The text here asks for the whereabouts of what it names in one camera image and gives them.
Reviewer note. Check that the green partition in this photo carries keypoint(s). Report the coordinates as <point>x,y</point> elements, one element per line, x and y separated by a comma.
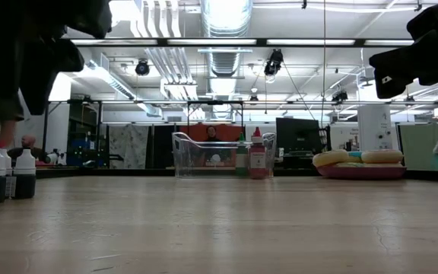
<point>420,146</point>

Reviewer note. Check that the black monitor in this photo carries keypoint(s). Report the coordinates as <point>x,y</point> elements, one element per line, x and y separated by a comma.
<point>298,135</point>

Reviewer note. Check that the white round object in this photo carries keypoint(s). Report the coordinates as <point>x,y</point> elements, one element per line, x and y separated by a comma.
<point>215,159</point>

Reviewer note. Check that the purple striped white toy donut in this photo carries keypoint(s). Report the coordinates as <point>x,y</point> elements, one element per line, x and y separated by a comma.
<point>329,158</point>

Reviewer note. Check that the pink frosted toy donut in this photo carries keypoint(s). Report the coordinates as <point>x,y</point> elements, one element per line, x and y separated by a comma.
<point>382,157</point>

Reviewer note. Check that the orange panel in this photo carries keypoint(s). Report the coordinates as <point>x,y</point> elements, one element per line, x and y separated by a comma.
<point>228,133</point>

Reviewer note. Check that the grey patterned curtain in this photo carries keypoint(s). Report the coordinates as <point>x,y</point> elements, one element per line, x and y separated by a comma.
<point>127,146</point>

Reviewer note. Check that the black aluminium table frame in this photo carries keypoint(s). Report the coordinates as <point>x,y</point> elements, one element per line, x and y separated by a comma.
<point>108,173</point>

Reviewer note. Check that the white ceiling pipe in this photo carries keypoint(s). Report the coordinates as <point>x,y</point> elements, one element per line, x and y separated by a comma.
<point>108,80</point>

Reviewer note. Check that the purple plate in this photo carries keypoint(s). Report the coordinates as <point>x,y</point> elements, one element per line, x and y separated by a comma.
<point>361,173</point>

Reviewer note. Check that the green food colouring bottle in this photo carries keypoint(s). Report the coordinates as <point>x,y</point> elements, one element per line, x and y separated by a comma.
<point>242,160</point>

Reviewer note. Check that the black shelf rack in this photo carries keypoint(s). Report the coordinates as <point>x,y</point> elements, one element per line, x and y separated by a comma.
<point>84,129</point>

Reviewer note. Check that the black overhead camera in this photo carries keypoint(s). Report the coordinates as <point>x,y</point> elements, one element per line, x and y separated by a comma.
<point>274,62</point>

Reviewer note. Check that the black overhead crossbar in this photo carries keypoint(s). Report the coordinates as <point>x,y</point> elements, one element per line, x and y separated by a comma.
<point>261,42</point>

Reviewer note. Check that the blue frosted toy donut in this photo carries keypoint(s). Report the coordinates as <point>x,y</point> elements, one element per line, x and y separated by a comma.
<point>355,156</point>

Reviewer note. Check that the silver ventilation duct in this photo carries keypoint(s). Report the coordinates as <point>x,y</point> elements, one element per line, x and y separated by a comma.
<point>224,23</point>

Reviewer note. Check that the red food colouring bottle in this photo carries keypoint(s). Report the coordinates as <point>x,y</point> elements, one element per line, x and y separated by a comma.
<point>258,161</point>

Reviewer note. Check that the white cabinet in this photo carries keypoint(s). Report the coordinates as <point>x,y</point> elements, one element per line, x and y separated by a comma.
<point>374,125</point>

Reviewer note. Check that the clear plastic bin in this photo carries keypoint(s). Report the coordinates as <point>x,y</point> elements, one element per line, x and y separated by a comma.
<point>188,152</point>

